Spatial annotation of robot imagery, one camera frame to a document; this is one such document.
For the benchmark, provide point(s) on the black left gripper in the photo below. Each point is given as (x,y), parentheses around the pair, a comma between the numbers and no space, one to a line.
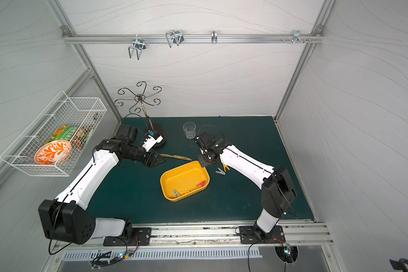
(152,158)

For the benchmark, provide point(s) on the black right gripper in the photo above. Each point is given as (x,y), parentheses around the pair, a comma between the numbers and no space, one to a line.
(205,158)

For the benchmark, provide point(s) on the grey clothespin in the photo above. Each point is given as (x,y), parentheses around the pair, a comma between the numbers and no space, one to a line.
(220,172)
(176,194)

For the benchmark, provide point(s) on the red clothespin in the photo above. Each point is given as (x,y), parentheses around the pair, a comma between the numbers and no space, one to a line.
(201,184)

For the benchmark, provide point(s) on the yellow plastic storage box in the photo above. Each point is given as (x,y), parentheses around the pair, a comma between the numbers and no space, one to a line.
(182,178)

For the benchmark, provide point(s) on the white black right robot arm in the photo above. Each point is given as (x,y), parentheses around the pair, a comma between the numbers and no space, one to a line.
(276,185)

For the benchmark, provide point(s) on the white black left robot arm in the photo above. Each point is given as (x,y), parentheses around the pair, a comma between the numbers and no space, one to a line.
(66,219)

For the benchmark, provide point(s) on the clear drinking glass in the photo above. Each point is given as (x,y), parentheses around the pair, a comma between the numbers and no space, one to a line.
(189,130)

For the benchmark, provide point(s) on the dark oval stand with copper rod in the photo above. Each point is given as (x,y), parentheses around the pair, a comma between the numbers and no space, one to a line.
(138,109)

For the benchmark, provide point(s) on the green snack packet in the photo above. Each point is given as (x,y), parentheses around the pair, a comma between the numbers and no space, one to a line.
(64,133)

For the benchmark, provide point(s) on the orange patterned bowl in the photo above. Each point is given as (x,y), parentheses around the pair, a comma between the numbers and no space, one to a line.
(53,152)

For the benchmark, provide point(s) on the metal double hook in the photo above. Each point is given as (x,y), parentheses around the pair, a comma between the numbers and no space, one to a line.
(137,47)

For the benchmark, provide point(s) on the small metal hook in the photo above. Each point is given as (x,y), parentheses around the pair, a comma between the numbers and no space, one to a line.
(214,37)

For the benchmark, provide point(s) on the metal loop hook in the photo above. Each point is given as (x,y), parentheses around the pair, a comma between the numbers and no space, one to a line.
(174,37)

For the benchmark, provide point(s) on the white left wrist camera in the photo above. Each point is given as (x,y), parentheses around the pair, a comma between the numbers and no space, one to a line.
(151,139)

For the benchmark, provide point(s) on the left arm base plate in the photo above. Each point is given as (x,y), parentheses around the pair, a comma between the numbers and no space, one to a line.
(130,237)

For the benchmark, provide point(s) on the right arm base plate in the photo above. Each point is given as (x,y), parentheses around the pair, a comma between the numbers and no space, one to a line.
(255,235)

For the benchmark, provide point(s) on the white wire wall basket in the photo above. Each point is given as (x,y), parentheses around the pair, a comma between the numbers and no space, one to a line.
(85,113)

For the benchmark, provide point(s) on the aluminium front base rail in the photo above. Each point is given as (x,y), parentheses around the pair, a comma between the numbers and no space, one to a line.
(222,234)

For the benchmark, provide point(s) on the aluminium top rail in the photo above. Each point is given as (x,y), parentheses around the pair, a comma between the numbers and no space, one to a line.
(316,37)

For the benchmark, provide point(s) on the metal bracket hook right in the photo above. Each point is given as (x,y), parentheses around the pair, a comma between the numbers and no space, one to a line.
(296,39)

